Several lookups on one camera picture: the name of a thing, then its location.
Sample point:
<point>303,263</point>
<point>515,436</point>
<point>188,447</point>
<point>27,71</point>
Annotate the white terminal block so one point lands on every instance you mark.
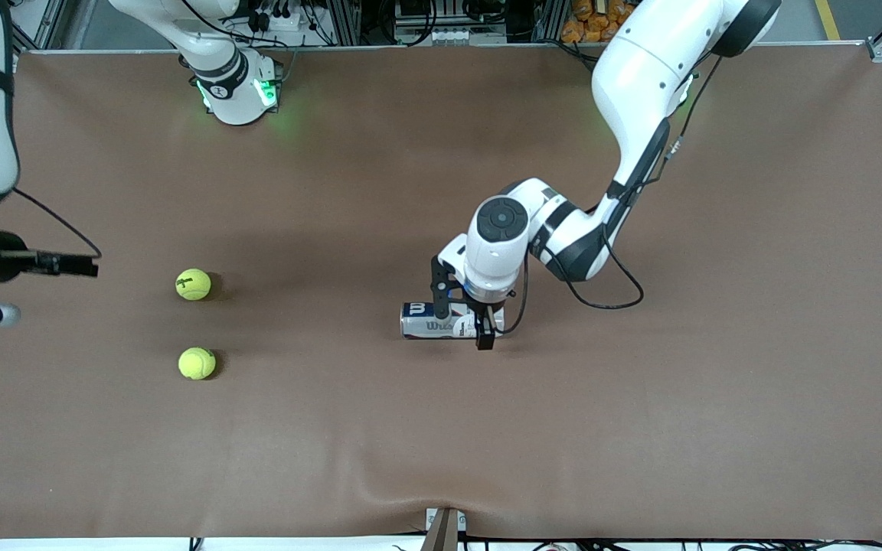
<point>450,35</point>

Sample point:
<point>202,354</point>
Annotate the yellow tennis ball Wilson print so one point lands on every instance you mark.
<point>193,284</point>

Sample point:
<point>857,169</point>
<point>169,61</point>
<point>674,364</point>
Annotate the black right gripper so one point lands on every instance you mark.
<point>6,261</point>

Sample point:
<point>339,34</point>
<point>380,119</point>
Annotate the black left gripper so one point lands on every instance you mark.
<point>487,314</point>

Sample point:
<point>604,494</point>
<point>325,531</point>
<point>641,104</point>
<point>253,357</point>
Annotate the aluminium table corner bracket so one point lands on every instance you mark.
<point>880,50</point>

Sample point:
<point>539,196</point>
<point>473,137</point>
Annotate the yellow tennis ball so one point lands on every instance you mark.
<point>197,363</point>

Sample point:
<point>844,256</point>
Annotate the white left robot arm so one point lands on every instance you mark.
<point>640,69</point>

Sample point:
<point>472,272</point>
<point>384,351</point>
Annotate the orange snack bag pile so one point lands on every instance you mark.
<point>583,23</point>

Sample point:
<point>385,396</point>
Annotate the grey table edge clamp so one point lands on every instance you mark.
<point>445,529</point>

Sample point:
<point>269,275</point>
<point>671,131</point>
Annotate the clear Wilson tennis ball can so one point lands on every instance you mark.
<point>429,325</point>

